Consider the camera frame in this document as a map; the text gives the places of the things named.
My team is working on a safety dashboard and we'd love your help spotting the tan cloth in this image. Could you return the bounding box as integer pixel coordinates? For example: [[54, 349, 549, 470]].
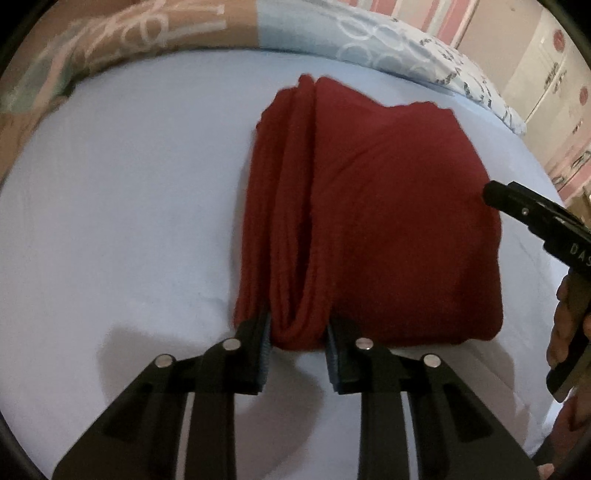
[[0, 110, 48, 182]]

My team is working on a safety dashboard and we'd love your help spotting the person's right hand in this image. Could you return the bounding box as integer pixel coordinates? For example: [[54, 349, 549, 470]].
[[546, 277, 591, 370]]

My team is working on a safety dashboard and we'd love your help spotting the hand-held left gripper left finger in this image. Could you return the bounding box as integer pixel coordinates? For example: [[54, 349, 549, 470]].
[[52, 310, 273, 480]]

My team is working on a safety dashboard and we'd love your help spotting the white cabinet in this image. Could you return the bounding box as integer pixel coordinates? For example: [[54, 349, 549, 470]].
[[501, 8, 591, 206]]

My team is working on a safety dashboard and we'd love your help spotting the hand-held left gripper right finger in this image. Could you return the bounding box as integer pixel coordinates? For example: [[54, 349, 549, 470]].
[[324, 318, 541, 480]]

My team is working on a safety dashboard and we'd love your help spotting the red knit sweater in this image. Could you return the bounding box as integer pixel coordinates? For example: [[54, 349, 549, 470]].
[[233, 74, 504, 354]]

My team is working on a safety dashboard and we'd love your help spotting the green plaid cloth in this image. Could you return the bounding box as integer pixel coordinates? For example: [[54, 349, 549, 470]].
[[0, 46, 93, 117]]

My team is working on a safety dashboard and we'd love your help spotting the patterned blue and tan pillow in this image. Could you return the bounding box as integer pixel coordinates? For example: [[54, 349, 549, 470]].
[[28, 0, 528, 136]]

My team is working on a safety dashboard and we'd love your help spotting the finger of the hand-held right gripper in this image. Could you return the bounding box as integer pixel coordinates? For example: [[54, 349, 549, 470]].
[[482, 180, 583, 243]]

